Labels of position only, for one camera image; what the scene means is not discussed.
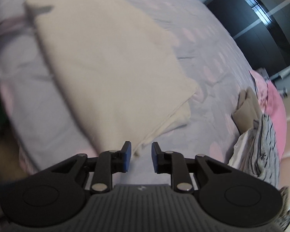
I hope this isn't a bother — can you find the pink polka dot bed sheet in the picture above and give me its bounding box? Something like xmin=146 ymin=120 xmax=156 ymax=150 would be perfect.
xmin=0 ymin=0 xmax=283 ymax=191

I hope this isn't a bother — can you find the dark sliding wardrobe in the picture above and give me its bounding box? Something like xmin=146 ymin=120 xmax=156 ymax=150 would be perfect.
xmin=204 ymin=0 xmax=290 ymax=78

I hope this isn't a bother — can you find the white cloth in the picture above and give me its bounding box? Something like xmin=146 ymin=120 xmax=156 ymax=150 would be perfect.
xmin=228 ymin=125 xmax=259 ymax=172

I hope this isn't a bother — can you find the grey striped cloth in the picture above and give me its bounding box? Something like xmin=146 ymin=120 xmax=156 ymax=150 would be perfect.
xmin=246 ymin=114 xmax=281 ymax=183

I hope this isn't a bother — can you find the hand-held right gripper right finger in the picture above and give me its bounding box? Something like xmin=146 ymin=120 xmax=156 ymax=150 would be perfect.
xmin=151 ymin=142 xmax=232 ymax=194

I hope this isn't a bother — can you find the pink quilt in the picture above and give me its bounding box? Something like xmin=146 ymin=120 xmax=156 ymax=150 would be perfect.
xmin=248 ymin=70 xmax=288 ymax=160

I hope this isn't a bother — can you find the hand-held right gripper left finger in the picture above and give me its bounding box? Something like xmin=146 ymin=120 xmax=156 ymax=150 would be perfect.
xmin=51 ymin=141 xmax=132 ymax=193

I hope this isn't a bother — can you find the beige cloth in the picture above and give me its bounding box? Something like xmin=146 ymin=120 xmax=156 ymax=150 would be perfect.
xmin=231 ymin=88 xmax=264 ymax=134

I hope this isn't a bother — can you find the cream knit sweater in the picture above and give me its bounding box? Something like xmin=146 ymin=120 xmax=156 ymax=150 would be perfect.
xmin=24 ymin=0 xmax=200 ymax=155

